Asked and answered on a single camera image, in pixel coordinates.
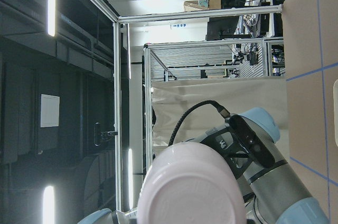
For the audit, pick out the pink plastic cup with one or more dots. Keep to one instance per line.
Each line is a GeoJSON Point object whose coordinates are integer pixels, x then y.
{"type": "Point", "coordinates": [190, 183]}

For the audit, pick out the aluminium cage frame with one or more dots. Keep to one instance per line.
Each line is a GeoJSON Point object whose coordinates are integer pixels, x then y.
{"type": "Point", "coordinates": [175, 61]}

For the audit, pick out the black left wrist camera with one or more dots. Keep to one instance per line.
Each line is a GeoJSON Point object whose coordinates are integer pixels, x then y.
{"type": "Point", "coordinates": [249, 140]}

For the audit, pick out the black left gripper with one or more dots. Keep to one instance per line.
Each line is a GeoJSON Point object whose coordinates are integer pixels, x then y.
{"type": "Point", "coordinates": [224, 142]}

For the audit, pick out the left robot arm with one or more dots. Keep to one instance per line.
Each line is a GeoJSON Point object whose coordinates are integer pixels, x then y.
{"type": "Point", "coordinates": [270, 195]}

